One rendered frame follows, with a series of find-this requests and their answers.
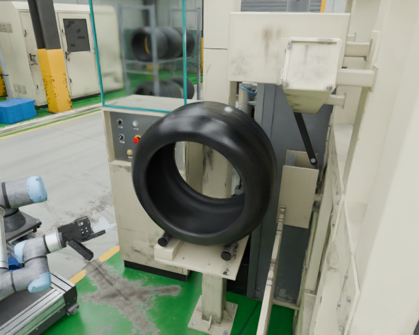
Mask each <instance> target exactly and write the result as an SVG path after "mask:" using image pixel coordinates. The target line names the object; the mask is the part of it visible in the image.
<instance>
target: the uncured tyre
mask: <svg viewBox="0 0 419 335"><path fill-rule="evenodd" d="M176 142H196V143H199V144H203V145H205V146H208V147H210V148H212V149H214V150H215V151H217V152H219V153H220V154H221V155H223V156H224V157H225V158H226V159H227V160H228V161H229V162H230V163H231V164H232V166H233V167H234V168H235V170H236V171H237V173H238V174H239V176H240V179H241V182H242V184H243V189H244V192H243V193H241V194H239V195H236V196H234V197H229V198H223V199H220V198H214V197H208V196H206V195H203V194H201V193H199V192H197V191H196V190H194V189H193V188H192V187H190V186H189V185H188V184H187V183H186V181H185V180H184V179H183V177H182V176H181V174H180V173H179V171H178V168H177V165H176V160H175V147H176ZM131 178H132V185H133V188H134V191H135V194H136V196H137V198H138V200H139V202H140V204H141V206H142V207H143V209H144V210H145V212H146V213H147V214H148V216H149V217H150V218H151V219H152V220H153V222H155V224H157V225H158V226H159V227H160V228H161V229H163V230H164V231H165V232H167V233H169V234H170V235H172V236H174V237H176V238H178V239H180V240H183V241H185V242H188V243H192V244H195V245H201V246H209V247H214V246H222V245H228V244H231V243H234V242H236V241H239V240H241V239H243V238H244V237H246V236H248V235H249V234H250V233H251V232H252V231H253V230H254V229H255V228H256V227H257V226H258V225H259V224H260V223H261V222H262V220H263V219H264V217H265V216H266V214H267V212H268V210H269V206H270V204H271V199H272V197H273V192H274V189H275V184H276V181H277V159H276V155H275V151H274V149H273V146H272V144H271V141H270V140H269V138H268V136H267V134H266V133H265V131H264V130H263V128H262V127H261V126H260V125H259V124H258V123H257V122H256V121H255V120H254V119H253V118H252V117H251V116H249V115H248V114H246V113H245V112H243V111H242V110H240V109H238V108H236V107H234V106H231V105H229V104H224V103H221V102H213V101H198V102H191V103H188V104H185V105H183V106H180V107H178V108H176V109H175V110H173V111H171V112H170V113H168V114H167V115H165V116H163V117H162V118H160V119H159V120H157V121H155V122H154V123H153V124H152V125H151V126H149V127H148V128H147V130H146V131H145V132H144V133H143V134H142V136H141V137H140V139H139V141H138V143H137V144H136V147H135V149H134V153H133V155H132V161H131Z"/></svg>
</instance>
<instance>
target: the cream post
mask: <svg viewBox="0 0 419 335"><path fill-rule="evenodd" d="M231 12H241V0H204V38H203V40H204V55H203V58H204V73H203V101H213V102H221V103H224V104H229V105H231V106H234V107H235V105H236V92H237V81H228V80H227V48H228V28H229V14H230V13H231ZM232 170H233V166H232V164H231V163H230V162H229V161H228V160H227V159H226V158H225V157H224V156H223V155H221V154H220V153H219V152H217V151H215V150H214V149H212V148H210V147H208V146H205V145H203V181H202V194H206V195H212V196H217V197H224V198H229V197H231V184H232ZM226 288H227V279H226V278H223V277H217V276H214V275H209V274H205V273H202V320H206V321H210V316H212V322H213V323H216V324H221V321H222V319H223V310H225V302H226V297H225V294H226Z"/></svg>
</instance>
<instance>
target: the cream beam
mask: <svg viewBox="0 0 419 335"><path fill-rule="evenodd" d="M350 18H351V14H350V13H254V12H231V13H230V14H229V28H228V48H227V80H228V81H238V82H256V83H266V84H276V85H280V84H279V81H280V76H281V69H284V65H285V55H286V53H285V49H286V48H287V41H288V39H289V38H290V37H316V38H339V39H340V40H341V41H342V43H341V51H340V57H339V64H338V69H341V68H342V64H343V57H344V53H345V47H346V43H347V36H348V31H349V25H350Z"/></svg>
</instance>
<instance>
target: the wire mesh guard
mask: <svg viewBox="0 0 419 335"><path fill-rule="evenodd" d="M284 213H285V206H281V212H280V216H279V222H278V226H277V232H276V236H275V242H274V246H273V252H272V257H271V263H270V267H269V273H268V277H267V284H266V287H265V294H264V297H263V304H262V308H261V314H260V318H259V325H258V329H257V335H267V333H268V328H269V321H270V316H271V308H272V304H273V294H274V288H275V279H276V274H277V265H278V260H279V250H280V245H281V236H282V230H283V218H284Z"/></svg>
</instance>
